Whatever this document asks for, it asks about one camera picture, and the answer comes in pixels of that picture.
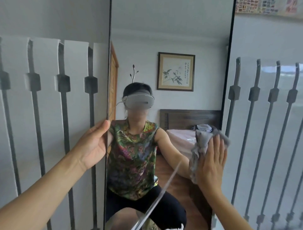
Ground bed with pink sheet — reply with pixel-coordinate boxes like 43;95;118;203
166;129;198;163

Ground colourful wall poster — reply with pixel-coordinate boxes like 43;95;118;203
235;0;303;17

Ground framed flower ink painting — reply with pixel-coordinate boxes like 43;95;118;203
157;52;196;92

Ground dark wooden bed headboard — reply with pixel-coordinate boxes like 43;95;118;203
160;109;222;131

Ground grey cleaning cloth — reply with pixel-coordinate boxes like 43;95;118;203
189;128;231;186

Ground person's left hand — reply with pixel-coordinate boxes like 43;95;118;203
75;120;111;171

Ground person's right forearm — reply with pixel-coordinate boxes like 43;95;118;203
201;188;254;230

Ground white wardrobe door dark bars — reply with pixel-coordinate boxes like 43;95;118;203
221;14;303;230
0;36;110;230

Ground brown wooden door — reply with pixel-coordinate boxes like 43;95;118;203
108;41;119;122

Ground pile of clothes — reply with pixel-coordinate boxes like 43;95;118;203
191;123;214;133

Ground person's left forearm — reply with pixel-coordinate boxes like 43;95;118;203
0;152;90;230

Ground person's right hand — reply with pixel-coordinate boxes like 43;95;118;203
196;136;227;192

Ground tall black-framed mirror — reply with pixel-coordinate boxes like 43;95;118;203
104;0;235;230

